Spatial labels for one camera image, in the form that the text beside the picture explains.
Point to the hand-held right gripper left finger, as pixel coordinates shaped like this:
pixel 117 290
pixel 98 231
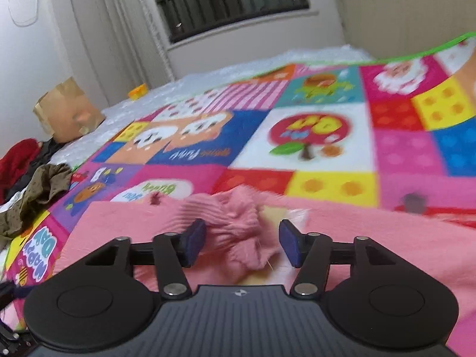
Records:
pixel 195 241

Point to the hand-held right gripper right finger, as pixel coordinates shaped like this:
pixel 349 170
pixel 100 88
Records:
pixel 292 243

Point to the pink knit sweater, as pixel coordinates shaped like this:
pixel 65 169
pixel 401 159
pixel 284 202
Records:
pixel 390 245

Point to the colourful printed blanket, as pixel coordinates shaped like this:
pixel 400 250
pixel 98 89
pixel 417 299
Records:
pixel 260 145

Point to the small grey object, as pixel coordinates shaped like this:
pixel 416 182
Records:
pixel 413 203

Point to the olive green cloth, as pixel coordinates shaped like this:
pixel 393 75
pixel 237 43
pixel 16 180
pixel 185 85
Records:
pixel 41 189

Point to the small yellow toy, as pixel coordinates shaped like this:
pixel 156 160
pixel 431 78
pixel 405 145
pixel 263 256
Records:
pixel 138 91

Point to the dark cloth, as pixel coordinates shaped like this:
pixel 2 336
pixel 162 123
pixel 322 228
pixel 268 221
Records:
pixel 45 152

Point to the red cloth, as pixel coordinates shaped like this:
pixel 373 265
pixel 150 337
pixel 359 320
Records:
pixel 16 163

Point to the brown paper bag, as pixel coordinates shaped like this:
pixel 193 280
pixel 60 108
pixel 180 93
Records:
pixel 65 113

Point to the white curtain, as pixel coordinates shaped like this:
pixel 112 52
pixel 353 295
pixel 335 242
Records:
pixel 141 18
pixel 340 3

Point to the dark barred window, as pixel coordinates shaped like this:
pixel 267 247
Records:
pixel 230 0

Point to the beige sofa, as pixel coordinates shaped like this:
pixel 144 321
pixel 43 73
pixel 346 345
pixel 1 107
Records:
pixel 405 15

